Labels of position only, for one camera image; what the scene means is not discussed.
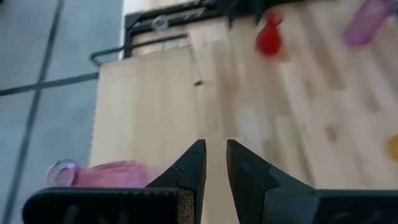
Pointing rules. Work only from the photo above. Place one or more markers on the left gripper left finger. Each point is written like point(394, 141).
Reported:
point(124, 205)

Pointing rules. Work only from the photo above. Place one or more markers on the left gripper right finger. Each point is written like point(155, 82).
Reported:
point(280, 202)

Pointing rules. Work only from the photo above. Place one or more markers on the tall pink ribbed vase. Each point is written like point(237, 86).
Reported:
point(115, 175)

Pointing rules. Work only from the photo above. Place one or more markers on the yellow glass jar vase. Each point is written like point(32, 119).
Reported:
point(394, 148)

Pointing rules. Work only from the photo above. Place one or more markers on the red bulbous glass vase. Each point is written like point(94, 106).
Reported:
point(269, 42)

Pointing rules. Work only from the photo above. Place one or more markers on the tall clear faceted vase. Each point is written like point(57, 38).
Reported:
point(161, 23)

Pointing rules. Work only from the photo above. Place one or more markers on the pink ribbed bottle vase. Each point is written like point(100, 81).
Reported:
point(363, 28)

